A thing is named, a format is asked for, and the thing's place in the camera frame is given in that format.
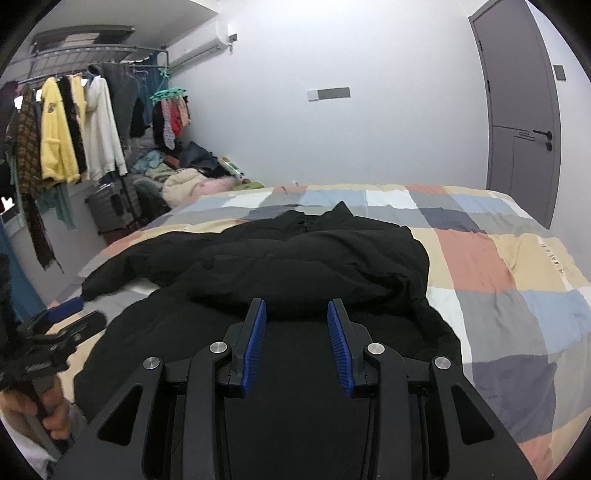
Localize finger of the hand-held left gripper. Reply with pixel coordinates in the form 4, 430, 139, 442
18, 298, 86, 334
48, 311, 108, 348

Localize dark grey hanging hoodie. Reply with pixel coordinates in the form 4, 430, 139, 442
88, 62, 149, 149

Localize cream plush coat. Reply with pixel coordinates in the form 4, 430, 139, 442
162, 168, 209, 209

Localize small hanging garments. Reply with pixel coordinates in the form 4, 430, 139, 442
152, 95, 193, 151

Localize white air conditioner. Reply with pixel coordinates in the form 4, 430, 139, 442
163, 13, 234, 66

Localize checkered bed quilt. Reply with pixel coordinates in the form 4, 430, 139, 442
46, 184, 591, 480

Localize brown houndstooth coat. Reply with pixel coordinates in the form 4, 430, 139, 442
4, 84, 64, 274

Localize green clip hanger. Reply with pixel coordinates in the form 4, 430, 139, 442
150, 86, 190, 105

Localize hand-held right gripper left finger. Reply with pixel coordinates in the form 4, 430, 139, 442
53, 298, 269, 480

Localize pile of clothes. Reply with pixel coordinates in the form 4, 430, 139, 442
124, 140, 266, 214

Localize black puffer jacket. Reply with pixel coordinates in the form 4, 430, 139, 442
74, 200, 462, 416

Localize white hoodie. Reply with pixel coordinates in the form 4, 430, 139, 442
84, 76, 129, 182

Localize grey suitcase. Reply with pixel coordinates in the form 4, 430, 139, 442
85, 181, 140, 234

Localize grey wall switch panel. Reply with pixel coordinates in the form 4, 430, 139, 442
308, 86, 351, 102

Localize metal clothes rack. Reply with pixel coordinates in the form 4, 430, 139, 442
17, 42, 172, 234

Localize person's left hand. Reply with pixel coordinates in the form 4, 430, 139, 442
0, 378, 74, 441

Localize grey door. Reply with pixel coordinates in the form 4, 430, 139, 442
468, 0, 563, 230

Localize teal hanging garment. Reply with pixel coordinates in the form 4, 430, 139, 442
11, 152, 78, 232

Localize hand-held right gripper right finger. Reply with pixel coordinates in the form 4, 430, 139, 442
327, 298, 539, 480

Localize yellow fleece jacket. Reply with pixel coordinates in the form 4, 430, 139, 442
39, 75, 89, 188

